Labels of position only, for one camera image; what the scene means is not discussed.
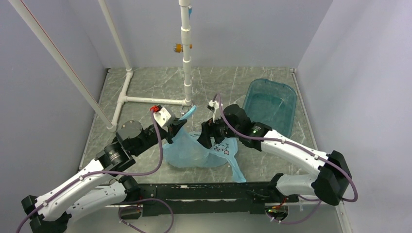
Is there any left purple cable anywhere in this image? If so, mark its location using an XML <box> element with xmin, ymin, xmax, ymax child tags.
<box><xmin>15</xmin><ymin>109</ymin><xmax>175</xmax><ymax>233</ymax></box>

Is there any light blue plastic bag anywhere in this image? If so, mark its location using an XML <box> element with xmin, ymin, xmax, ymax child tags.
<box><xmin>162</xmin><ymin>105</ymin><xmax>247</xmax><ymax>183</ymax></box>

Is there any orange knob on pipe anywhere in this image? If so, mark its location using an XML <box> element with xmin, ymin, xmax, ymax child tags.
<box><xmin>173</xmin><ymin>44</ymin><xmax>184</xmax><ymax>53</ymax></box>

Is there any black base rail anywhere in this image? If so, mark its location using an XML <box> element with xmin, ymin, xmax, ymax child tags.
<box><xmin>121</xmin><ymin>182</ymin><xmax>299</xmax><ymax>216</ymax></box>

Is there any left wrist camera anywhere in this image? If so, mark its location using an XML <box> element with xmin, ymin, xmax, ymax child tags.
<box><xmin>152</xmin><ymin>105</ymin><xmax>176</xmax><ymax>128</ymax></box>

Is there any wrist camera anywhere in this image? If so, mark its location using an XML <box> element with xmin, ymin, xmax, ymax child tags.
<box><xmin>152</xmin><ymin>105</ymin><xmax>176</xmax><ymax>128</ymax></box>
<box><xmin>207</xmin><ymin>100</ymin><xmax>223</xmax><ymax>123</ymax></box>

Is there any white PVC pipe frame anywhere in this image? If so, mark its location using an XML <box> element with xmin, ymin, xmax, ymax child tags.
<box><xmin>9</xmin><ymin>0</ymin><xmax>193</xmax><ymax>132</ymax></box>

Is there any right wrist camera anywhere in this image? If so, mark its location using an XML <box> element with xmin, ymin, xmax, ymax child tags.
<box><xmin>207</xmin><ymin>100</ymin><xmax>223</xmax><ymax>123</ymax></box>

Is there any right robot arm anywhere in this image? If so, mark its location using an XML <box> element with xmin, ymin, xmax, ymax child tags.
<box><xmin>198</xmin><ymin>100</ymin><xmax>354</xmax><ymax>206</ymax></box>

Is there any purple cable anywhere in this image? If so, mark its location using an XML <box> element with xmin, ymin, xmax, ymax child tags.
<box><xmin>214</xmin><ymin>93</ymin><xmax>359</xmax><ymax>225</ymax></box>
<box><xmin>15</xmin><ymin>109</ymin><xmax>175</xmax><ymax>233</ymax></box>

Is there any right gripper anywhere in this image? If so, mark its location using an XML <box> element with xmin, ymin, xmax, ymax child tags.
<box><xmin>196</xmin><ymin>113</ymin><xmax>241</xmax><ymax>149</ymax></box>

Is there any teal plastic bin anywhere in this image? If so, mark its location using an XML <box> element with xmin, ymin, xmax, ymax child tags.
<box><xmin>242</xmin><ymin>79</ymin><xmax>297</xmax><ymax>137</ymax></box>

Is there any silver wrench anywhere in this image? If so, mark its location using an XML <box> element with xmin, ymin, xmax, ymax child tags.
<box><xmin>179</xmin><ymin>106</ymin><xmax>190</xmax><ymax>117</ymax></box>

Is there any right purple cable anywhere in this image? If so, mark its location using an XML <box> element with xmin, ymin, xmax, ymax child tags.
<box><xmin>214</xmin><ymin>93</ymin><xmax>359</xmax><ymax>225</ymax></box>

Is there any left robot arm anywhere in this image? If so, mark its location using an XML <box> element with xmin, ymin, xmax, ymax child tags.
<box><xmin>16</xmin><ymin>117</ymin><xmax>187</xmax><ymax>233</ymax></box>

